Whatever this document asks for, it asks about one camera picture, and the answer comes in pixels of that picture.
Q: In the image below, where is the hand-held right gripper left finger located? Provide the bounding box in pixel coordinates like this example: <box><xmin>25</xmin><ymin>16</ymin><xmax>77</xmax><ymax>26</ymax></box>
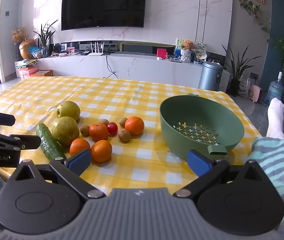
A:
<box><xmin>8</xmin><ymin>149</ymin><xmax>106</xmax><ymax>200</ymax></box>

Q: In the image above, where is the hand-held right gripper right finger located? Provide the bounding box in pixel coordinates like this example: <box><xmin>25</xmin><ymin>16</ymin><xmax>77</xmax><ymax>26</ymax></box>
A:
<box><xmin>174</xmin><ymin>149</ymin><xmax>273</xmax><ymax>201</ymax></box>

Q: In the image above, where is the round orange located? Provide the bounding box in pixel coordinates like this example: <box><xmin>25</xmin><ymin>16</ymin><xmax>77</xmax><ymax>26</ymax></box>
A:
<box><xmin>89</xmin><ymin>123</ymin><xmax>108</xmax><ymax>142</ymax></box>
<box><xmin>91</xmin><ymin>140</ymin><xmax>113</xmax><ymax>162</ymax></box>
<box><xmin>125</xmin><ymin>116</ymin><xmax>145</xmax><ymax>136</ymax></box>
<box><xmin>69</xmin><ymin>138</ymin><xmax>91</xmax><ymax>157</ymax></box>

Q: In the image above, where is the green cucumber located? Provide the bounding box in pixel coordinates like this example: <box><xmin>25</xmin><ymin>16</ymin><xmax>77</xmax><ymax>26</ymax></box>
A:
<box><xmin>36</xmin><ymin>123</ymin><xmax>67</xmax><ymax>161</ymax></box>

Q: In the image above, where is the yellow green pear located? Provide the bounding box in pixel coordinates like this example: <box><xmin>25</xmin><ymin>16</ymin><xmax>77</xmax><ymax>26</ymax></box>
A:
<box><xmin>51</xmin><ymin>116</ymin><xmax>80</xmax><ymax>147</ymax></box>
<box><xmin>56</xmin><ymin>101</ymin><xmax>81</xmax><ymax>123</ymax></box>

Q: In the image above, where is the green colander bowl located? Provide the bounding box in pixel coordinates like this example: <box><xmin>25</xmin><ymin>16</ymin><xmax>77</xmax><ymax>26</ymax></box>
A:
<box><xmin>159</xmin><ymin>94</ymin><xmax>245</xmax><ymax>157</ymax></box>

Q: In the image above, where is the red cherry tomato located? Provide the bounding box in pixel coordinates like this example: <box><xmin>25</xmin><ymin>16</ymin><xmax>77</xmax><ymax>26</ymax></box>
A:
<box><xmin>106</xmin><ymin>122</ymin><xmax>118</xmax><ymax>135</ymax></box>

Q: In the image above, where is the stack of orange boxes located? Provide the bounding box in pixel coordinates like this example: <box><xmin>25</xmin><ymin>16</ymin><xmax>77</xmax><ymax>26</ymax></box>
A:
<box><xmin>16</xmin><ymin>59</ymin><xmax>54</xmax><ymax>80</ymax></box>

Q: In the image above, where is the golden gourd ornament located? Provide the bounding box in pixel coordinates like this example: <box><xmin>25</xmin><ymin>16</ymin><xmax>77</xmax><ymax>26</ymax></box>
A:
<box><xmin>19</xmin><ymin>39</ymin><xmax>36</xmax><ymax>60</ymax></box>

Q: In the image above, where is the blue snack packet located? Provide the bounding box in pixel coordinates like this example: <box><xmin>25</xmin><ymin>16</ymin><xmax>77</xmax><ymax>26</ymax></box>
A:
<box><xmin>28</xmin><ymin>45</ymin><xmax>42</xmax><ymax>58</ymax></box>

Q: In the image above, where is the striped fleece pajama leg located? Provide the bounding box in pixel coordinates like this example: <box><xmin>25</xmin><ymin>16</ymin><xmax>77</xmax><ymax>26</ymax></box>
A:
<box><xmin>247</xmin><ymin>137</ymin><xmax>284</xmax><ymax>240</ymax></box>

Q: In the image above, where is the dried flower bunch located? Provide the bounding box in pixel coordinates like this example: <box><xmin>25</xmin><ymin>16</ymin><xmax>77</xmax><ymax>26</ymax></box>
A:
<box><xmin>11</xmin><ymin>27</ymin><xmax>26</xmax><ymax>44</ymax></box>

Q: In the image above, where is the yellow checked tablecloth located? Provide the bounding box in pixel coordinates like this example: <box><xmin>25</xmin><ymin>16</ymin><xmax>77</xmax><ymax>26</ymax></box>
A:
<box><xmin>0</xmin><ymin>76</ymin><xmax>265</xmax><ymax>198</ymax></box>

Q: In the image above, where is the grey metal trash can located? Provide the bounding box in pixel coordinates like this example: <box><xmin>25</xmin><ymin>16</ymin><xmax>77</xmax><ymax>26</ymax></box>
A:
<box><xmin>198</xmin><ymin>61</ymin><xmax>224</xmax><ymax>91</ymax></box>

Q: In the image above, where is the white plastic bag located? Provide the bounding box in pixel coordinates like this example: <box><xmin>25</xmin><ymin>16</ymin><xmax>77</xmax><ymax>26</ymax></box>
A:
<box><xmin>238</xmin><ymin>78</ymin><xmax>251</xmax><ymax>98</ymax></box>

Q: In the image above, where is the green plant in glass vase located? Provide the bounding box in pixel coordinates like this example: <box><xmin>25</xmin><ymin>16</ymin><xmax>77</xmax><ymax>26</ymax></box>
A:
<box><xmin>33</xmin><ymin>20</ymin><xmax>59</xmax><ymax>57</ymax></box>

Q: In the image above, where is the small pink heater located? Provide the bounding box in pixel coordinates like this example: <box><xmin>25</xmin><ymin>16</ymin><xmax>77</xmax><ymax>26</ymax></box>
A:
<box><xmin>248</xmin><ymin>84</ymin><xmax>262</xmax><ymax>103</ymax></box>

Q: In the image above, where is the person's white sock foot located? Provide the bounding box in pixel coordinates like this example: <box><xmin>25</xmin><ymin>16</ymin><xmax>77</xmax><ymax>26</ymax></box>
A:
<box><xmin>266</xmin><ymin>98</ymin><xmax>284</xmax><ymax>139</ymax></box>

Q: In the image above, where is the tall leafy potted plant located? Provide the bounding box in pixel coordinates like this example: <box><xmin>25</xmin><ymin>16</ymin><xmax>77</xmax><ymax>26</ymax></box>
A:
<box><xmin>221</xmin><ymin>44</ymin><xmax>256</xmax><ymax>97</ymax></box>

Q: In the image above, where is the blue water jug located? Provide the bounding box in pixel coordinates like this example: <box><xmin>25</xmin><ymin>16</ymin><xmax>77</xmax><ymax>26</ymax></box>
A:
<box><xmin>264</xmin><ymin>71</ymin><xmax>284</xmax><ymax>105</ymax></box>

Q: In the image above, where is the white router with antennas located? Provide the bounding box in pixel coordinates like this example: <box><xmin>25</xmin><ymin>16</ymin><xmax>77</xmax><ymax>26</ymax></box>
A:
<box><xmin>89</xmin><ymin>42</ymin><xmax>105</xmax><ymax>55</ymax></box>

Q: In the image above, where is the round printed paper fan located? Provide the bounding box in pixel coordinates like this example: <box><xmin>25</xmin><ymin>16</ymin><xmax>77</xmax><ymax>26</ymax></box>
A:
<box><xmin>193</xmin><ymin>42</ymin><xmax>207</xmax><ymax>62</ymax></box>

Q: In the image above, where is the brown teddy bear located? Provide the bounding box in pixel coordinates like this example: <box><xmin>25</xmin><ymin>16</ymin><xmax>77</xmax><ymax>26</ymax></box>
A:
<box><xmin>182</xmin><ymin>39</ymin><xmax>195</xmax><ymax>52</ymax></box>

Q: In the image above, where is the colourful picture card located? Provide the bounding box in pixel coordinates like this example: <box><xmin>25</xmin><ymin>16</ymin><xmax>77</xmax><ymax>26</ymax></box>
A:
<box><xmin>176</xmin><ymin>38</ymin><xmax>185</xmax><ymax>55</ymax></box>

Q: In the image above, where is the hanging vine plant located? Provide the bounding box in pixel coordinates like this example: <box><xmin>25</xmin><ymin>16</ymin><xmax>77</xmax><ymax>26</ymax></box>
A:
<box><xmin>239</xmin><ymin>0</ymin><xmax>271</xmax><ymax>42</ymax></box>

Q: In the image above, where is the black power cable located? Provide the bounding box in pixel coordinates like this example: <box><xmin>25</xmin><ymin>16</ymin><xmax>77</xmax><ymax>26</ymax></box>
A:
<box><xmin>106</xmin><ymin>54</ymin><xmax>119</xmax><ymax>79</ymax></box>

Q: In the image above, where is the black wall television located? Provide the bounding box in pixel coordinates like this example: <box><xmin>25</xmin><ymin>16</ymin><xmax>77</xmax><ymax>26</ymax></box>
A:
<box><xmin>61</xmin><ymin>0</ymin><xmax>148</xmax><ymax>31</ymax></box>

